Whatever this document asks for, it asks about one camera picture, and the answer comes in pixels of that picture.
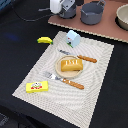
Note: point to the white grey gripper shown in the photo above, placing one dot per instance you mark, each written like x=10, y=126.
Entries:
x=66, y=5

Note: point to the yellow toy banana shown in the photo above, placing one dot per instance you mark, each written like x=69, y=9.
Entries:
x=44, y=40

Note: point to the orange bread loaf toy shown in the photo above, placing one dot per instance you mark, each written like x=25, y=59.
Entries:
x=71, y=65

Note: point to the yellow butter box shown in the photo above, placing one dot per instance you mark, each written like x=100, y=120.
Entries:
x=36, y=87

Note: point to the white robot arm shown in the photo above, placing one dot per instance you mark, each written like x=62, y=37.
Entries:
x=56, y=6

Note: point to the dark grey pot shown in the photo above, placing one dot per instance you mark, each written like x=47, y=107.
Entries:
x=91, y=13

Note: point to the salmon pink board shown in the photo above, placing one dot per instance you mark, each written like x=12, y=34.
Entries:
x=107, y=27

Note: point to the beige bowl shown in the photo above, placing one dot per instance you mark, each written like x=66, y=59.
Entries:
x=122, y=15

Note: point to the round wooden plate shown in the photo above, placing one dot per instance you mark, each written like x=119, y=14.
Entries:
x=66, y=74

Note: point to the beige woven placemat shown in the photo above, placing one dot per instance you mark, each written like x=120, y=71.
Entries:
x=69, y=103

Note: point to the grey pan with handle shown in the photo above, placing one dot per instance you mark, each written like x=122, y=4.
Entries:
x=69, y=13

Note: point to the knife with wooden handle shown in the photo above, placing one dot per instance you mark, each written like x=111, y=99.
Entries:
x=79, y=56

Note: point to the fork with wooden handle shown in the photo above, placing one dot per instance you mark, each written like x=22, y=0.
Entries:
x=66, y=81

